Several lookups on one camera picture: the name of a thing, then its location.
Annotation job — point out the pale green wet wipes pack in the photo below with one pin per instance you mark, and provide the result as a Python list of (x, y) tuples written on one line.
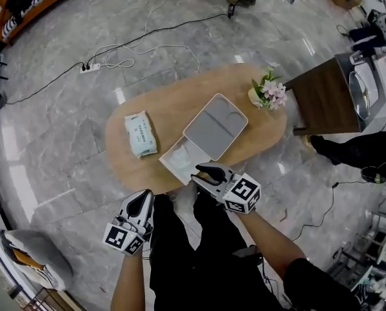
[(140, 134)]

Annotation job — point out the small clear package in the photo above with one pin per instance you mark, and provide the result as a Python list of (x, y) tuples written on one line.
[(180, 157)]

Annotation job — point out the person's black sleeve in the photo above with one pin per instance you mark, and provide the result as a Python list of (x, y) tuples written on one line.
[(319, 287)]

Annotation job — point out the black power adapter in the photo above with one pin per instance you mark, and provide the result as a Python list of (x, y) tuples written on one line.
[(231, 10)]

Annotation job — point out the shiny metal pan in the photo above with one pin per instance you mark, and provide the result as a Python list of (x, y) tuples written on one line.
[(359, 96)]

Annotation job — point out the person's right forearm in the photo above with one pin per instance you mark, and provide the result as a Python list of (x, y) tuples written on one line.
[(270, 241)]

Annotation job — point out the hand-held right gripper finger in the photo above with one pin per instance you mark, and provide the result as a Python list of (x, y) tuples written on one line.
[(223, 172), (209, 186)]

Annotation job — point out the black garment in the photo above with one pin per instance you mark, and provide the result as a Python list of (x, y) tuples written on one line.
[(21, 2)]

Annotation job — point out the pink flowers in pot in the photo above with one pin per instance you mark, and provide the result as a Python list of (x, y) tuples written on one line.
[(272, 91)]

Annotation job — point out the grey box lid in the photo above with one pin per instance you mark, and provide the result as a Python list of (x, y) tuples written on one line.
[(215, 125)]

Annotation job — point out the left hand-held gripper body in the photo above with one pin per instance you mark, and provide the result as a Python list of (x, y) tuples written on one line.
[(125, 236)]

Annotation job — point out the person's black trouser legs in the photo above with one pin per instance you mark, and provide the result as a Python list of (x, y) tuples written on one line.
[(206, 264)]

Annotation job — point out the white box container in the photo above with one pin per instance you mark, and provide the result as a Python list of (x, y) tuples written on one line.
[(173, 170)]

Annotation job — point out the white power strip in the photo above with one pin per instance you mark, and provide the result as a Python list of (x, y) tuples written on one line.
[(90, 67)]

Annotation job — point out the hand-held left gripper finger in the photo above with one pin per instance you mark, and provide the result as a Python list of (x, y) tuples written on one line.
[(150, 206), (125, 204)]

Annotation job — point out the person's left forearm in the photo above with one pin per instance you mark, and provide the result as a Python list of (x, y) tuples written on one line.
[(131, 283)]

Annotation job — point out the dark wooden cabinet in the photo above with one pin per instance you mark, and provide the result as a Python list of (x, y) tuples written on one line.
[(322, 102)]

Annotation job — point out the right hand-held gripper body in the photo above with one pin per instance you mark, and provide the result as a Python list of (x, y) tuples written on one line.
[(243, 191)]

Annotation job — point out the orange sofa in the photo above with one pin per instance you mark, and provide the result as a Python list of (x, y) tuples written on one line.
[(24, 8)]

